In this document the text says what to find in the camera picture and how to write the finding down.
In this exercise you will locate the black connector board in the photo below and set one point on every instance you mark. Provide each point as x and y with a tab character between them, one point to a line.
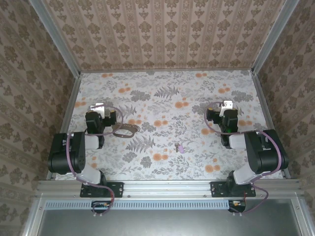
101	206
237	206

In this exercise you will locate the aluminium corner post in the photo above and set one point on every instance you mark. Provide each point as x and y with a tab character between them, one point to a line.
57	39
272	39

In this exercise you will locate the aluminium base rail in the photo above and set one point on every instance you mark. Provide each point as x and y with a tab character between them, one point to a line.
167	189

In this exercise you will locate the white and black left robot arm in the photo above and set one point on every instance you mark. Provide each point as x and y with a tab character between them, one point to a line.
78	157

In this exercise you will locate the key with purple cover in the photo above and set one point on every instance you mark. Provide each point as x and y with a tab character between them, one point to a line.
180	149

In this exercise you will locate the grey metal panel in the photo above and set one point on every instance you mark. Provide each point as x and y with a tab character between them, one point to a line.
160	223

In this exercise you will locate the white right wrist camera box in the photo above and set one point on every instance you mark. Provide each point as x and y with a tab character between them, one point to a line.
227	104

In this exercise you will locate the floral patterned table cover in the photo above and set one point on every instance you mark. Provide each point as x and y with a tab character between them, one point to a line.
157	81

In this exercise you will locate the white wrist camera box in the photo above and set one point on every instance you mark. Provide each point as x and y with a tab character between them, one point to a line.
97	108
227	104

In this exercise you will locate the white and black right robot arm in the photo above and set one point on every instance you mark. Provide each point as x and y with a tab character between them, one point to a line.
261	157

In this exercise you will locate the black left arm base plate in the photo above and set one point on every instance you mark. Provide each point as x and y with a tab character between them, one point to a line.
118	189

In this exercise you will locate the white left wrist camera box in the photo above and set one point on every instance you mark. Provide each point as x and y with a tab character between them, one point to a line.
97	108

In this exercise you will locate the aluminium side rail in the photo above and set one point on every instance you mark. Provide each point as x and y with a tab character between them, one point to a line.
72	98
262	98

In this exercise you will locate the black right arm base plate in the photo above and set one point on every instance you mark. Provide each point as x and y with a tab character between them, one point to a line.
216	189

